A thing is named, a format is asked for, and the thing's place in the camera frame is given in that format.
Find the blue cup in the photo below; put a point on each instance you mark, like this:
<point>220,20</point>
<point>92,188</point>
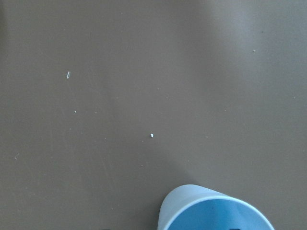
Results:
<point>193,207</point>

